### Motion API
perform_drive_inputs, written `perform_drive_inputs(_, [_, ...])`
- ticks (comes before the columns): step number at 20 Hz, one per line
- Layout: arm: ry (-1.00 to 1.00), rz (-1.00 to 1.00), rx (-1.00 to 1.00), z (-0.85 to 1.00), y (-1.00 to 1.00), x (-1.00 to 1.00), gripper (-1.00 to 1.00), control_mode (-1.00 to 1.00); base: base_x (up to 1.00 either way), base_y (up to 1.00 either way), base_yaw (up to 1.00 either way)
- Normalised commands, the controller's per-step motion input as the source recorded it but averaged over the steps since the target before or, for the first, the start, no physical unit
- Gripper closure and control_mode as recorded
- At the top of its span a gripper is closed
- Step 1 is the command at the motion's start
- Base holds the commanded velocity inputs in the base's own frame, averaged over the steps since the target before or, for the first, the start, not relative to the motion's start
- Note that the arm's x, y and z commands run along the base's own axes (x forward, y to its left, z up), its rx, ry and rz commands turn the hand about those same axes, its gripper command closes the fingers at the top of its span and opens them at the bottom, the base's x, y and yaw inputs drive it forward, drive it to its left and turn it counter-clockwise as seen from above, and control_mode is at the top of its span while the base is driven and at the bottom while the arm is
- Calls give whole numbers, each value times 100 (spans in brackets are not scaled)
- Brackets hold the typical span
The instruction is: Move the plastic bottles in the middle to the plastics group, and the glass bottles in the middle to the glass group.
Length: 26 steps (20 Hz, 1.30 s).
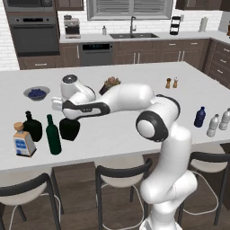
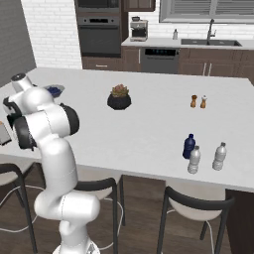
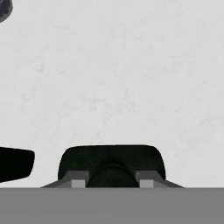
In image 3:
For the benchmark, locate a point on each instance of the dark grey bottle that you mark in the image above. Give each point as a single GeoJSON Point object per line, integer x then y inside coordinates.
{"type": "Point", "coordinates": [4, 8]}

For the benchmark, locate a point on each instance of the black glass bottle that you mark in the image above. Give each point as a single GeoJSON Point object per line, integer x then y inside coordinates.
{"type": "Point", "coordinates": [110, 159]}
{"type": "Point", "coordinates": [14, 164]}

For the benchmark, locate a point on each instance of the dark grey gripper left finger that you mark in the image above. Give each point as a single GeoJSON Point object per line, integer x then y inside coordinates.
{"type": "Point", "coordinates": [76, 178]}

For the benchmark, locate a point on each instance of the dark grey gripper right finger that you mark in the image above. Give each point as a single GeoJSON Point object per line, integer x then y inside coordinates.
{"type": "Point", "coordinates": [147, 178]}

